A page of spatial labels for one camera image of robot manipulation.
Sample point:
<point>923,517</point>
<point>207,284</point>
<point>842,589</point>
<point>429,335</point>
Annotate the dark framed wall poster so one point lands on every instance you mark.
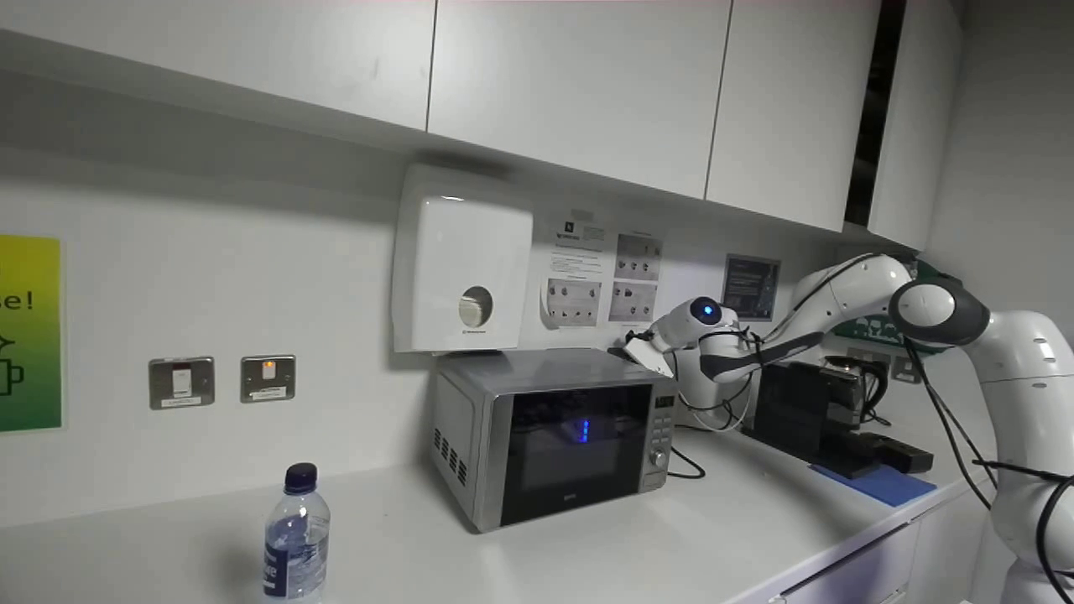
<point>752,286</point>

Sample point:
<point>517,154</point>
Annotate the blue mat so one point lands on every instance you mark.
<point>878,483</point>

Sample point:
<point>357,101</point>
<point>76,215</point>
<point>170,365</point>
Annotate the black coffee machine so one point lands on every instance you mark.
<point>799,407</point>

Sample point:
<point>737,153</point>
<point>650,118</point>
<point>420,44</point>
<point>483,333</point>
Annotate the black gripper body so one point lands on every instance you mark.
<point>646,352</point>

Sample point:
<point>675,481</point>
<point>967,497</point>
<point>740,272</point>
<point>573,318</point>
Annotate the clear plastic water bottle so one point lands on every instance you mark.
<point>298,542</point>

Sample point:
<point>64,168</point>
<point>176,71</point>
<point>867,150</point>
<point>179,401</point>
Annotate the green yellow wall sign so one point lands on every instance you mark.
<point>28,335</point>

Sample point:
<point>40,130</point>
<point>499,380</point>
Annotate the white base cabinet front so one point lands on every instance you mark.
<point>885,558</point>

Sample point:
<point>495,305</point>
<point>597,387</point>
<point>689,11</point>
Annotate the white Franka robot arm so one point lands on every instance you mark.
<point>1027,357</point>

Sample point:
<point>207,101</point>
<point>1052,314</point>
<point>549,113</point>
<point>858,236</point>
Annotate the silver microwave oven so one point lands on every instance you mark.
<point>557,442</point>

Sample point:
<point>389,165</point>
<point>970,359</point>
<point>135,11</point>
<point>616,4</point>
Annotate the white paper towel dispenser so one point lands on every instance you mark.
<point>459,269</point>

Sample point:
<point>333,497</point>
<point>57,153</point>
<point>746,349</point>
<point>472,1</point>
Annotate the white upper cabinet door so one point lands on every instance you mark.
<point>583,77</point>
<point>214,44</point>
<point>789,104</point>
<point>923,113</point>

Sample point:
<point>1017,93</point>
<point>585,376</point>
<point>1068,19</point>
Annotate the steel wall switch plate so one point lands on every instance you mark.
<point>269,376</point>
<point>181,385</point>

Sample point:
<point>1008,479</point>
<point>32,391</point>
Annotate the wall power sockets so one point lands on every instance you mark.
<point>583,263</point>

